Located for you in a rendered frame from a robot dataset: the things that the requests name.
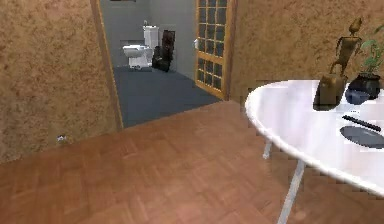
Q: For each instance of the white round table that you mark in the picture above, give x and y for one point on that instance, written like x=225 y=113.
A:
x=300 y=126

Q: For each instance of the black pen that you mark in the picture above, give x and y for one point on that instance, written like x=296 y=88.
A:
x=361 y=122

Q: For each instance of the white toilet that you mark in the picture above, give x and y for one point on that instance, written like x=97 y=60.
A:
x=141 y=50

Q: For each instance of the bronze figure statue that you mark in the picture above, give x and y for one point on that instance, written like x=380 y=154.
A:
x=336 y=66

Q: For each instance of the black bin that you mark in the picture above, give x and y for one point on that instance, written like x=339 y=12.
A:
x=163 y=53

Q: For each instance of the grey plate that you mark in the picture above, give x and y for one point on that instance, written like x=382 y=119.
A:
x=363 y=136

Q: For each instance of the green plant in black pot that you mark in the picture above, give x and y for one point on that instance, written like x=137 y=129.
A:
x=366 y=83

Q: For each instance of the wooden glass-paned door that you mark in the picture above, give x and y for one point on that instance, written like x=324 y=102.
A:
x=213 y=46

